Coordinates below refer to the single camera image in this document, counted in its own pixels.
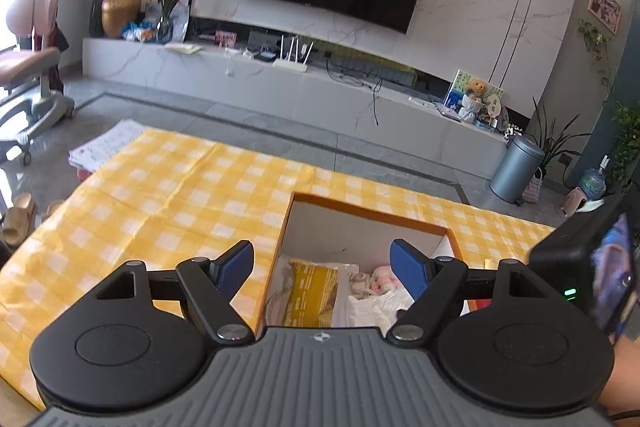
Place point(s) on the black picture frame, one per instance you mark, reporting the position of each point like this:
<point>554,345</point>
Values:
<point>186,14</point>

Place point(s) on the yellowish papers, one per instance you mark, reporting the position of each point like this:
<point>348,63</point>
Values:
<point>182,48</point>

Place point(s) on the tan sandal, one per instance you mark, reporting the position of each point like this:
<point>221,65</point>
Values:
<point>52,207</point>
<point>17,217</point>

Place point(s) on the gold vase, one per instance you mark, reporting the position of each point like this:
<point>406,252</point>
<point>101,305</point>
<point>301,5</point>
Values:
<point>119,14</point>

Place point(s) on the white router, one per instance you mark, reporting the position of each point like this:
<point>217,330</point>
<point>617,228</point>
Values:
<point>290,66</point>

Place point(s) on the pink desk chair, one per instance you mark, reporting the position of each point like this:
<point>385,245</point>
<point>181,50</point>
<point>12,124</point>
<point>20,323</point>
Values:
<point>30,62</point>

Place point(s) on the small pink photo card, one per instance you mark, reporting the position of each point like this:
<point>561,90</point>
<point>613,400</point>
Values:
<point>225,38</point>

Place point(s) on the pink plastic stool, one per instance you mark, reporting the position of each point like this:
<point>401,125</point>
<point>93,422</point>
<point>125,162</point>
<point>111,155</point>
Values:
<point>575,202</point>

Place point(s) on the stack of printed papers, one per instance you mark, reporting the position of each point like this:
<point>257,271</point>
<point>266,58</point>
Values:
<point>105,147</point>

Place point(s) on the leafy pothos plant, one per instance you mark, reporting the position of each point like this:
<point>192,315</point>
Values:
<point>627,132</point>

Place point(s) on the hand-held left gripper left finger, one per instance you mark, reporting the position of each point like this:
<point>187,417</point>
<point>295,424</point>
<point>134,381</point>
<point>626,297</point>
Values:
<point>234,269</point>

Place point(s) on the wall socket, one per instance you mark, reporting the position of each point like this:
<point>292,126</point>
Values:
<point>565,158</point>

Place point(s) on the grey trash can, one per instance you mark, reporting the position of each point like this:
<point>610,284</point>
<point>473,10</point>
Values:
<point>515,167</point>

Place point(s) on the floor plant in woven pot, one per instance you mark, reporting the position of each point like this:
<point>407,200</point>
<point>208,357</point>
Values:
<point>550,142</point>

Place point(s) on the black set-top box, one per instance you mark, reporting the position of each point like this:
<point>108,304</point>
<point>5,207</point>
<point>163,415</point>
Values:
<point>265,55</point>

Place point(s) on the white marble TV cabinet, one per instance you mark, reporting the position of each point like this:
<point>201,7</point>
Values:
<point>300,107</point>

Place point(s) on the hanging vine plant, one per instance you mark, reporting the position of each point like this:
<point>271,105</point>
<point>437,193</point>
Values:
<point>595,39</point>

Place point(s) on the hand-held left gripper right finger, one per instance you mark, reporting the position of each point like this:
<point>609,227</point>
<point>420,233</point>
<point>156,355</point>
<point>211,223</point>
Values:
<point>412,267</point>

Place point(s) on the yellow checkered tablecloth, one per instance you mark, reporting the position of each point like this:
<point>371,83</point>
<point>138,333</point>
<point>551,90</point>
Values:
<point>175,207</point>

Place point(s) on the yellow packet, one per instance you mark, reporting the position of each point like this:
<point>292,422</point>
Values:
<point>310,292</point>

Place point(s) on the blue water bottle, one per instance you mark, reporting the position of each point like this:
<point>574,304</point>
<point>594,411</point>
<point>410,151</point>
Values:
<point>592,184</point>

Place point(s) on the pink white plush toy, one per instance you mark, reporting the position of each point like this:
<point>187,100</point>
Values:
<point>377,283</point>

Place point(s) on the teddy bear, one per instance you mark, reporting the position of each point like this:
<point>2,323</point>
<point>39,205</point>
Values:
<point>475,89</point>

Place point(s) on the framed wall picture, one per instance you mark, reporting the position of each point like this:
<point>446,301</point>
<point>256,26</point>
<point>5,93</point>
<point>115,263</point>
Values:
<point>605,7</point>

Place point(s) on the orange cardboard box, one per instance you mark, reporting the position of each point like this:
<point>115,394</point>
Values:
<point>345,232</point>

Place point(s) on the white decorative ornament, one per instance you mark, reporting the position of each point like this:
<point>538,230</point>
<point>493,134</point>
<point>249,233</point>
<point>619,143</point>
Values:
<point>492,107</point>

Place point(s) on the person's right forearm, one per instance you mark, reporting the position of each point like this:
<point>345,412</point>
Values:
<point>622,377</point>

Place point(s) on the blue snack bag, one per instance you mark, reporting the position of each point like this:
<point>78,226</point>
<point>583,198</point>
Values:
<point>140,32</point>

